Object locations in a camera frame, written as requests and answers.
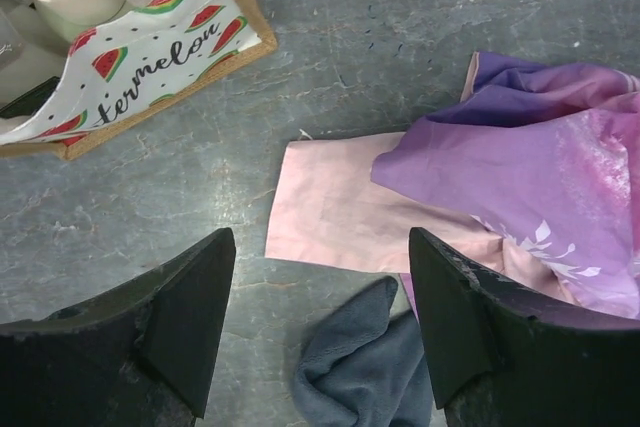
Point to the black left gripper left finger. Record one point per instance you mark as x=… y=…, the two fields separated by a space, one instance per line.
x=140 y=354

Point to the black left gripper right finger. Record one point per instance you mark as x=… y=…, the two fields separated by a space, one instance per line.
x=502 y=354

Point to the blue-grey towel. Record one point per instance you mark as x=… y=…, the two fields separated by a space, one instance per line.
x=362 y=367

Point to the purple pink floral cloth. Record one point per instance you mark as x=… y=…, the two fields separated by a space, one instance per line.
x=534 y=174

